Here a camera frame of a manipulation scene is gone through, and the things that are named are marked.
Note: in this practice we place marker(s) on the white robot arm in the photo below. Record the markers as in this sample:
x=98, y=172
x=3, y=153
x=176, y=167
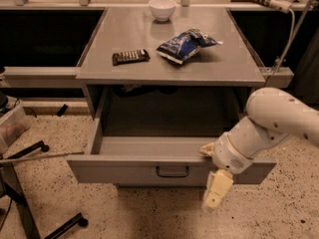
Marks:
x=271, y=116

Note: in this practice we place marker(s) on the black rolling stand base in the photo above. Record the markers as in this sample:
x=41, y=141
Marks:
x=10, y=186

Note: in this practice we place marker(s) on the grey top drawer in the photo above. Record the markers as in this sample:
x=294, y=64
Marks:
x=153, y=139

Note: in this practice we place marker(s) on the white ceramic bowl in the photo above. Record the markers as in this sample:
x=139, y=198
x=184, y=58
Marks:
x=162, y=10

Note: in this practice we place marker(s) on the dark chocolate bar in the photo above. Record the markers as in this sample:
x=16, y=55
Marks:
x=128, y=57

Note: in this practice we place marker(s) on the blue chip bag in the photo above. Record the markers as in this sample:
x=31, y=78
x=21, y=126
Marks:
x=182, y=47

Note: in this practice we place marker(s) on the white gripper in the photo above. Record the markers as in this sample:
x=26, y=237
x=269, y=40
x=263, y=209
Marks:
x=228, y=157

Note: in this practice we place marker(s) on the thin metal rod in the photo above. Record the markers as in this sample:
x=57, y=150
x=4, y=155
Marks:
x=43, y=157

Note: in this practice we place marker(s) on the grey drawer cabinet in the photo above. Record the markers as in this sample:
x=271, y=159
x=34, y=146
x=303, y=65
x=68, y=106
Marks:
x=229, y=65

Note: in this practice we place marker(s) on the small black floor object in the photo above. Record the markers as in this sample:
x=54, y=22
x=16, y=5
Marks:
x=62, y=110

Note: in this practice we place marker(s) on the clear plastic storage bin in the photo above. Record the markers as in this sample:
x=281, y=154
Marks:
x=12, y=124

